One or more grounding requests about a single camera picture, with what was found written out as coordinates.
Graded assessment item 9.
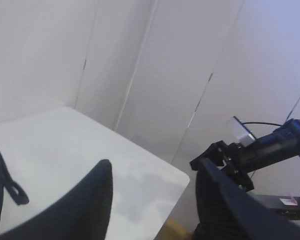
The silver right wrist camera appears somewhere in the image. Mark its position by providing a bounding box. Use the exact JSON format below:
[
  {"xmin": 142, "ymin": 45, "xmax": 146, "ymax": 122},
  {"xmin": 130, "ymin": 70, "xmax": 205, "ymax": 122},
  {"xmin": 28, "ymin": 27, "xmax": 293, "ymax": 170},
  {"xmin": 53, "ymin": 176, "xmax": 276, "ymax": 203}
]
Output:
[{"xmin": 227, "ymin": 116, "xmax": 256, "ymax": 148}]

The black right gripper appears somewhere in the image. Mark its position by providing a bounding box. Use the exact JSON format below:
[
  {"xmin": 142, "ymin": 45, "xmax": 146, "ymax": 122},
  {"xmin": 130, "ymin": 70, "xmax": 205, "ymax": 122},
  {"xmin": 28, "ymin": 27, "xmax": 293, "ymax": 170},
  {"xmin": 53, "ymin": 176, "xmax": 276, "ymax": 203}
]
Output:
[{"xmin": 189, "ymin": 141, "xmax": 254, "ymax": 192}]

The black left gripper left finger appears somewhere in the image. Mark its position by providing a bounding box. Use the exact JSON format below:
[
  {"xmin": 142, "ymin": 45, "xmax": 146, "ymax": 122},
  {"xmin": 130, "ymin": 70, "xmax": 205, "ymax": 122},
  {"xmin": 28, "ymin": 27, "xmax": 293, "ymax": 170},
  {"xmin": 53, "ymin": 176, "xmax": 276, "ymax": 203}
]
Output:
[{"xmin": 0, "ymin": 159, "xmax": 113, "ymax": 240}]

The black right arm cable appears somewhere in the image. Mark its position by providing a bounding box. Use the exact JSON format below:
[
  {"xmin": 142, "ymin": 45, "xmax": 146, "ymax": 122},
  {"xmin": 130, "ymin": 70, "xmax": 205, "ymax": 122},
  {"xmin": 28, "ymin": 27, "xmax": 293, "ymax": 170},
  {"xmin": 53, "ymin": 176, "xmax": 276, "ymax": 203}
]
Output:
[{"xmin": 241, "ymin": 121, "xmax": 285, "ymax": 128}]

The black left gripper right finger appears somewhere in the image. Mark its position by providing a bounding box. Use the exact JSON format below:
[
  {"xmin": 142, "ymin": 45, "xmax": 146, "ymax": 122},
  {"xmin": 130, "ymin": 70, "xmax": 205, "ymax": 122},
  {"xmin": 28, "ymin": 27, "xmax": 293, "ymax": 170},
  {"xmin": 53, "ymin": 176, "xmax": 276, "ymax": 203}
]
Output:
[{"xmin": 191, "ymin": 158, "xmax": 300, "ymax": 240}]

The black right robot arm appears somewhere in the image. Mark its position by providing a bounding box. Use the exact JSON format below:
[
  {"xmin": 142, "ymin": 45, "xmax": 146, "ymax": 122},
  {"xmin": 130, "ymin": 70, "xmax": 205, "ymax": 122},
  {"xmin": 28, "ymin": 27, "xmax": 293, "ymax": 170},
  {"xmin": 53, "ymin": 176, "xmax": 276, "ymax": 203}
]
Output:
[{"xmin": 190, "ymin": 119, "xmax": 300, "ymax": 192}]

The black equipment base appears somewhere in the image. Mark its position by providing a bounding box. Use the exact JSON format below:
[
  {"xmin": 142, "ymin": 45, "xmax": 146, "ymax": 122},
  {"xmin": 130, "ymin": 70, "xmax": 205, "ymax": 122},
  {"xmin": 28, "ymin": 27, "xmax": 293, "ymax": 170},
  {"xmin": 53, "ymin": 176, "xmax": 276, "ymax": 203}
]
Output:
[{"xmin": 249, "ymin": 174, "xmax": 300, "ymax": 221}]

